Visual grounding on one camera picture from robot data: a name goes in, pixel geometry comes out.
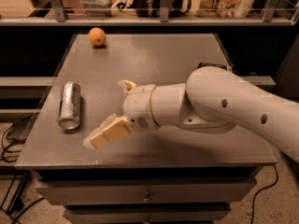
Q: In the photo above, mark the grey metal shelf rail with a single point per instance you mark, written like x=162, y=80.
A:
x=71, y=13

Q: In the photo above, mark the grey drawer cabinet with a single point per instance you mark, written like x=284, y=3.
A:
x=190, y=177

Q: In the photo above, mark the orange fruit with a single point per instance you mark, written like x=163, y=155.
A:
x=97, y=37

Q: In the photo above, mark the upper drawer knob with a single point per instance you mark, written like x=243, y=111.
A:
x=147, y=198

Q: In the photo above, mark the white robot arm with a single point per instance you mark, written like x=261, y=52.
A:
x=212, y=100

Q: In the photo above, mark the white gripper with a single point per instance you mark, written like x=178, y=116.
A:
x=137, y=105

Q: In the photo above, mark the black backpack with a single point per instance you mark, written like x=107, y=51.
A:
x=153, y=8

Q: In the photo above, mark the silver redbull can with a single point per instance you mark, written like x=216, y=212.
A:
x=69, y=109

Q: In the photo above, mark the colourful snack bag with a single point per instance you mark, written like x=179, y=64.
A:
x=224, y=8

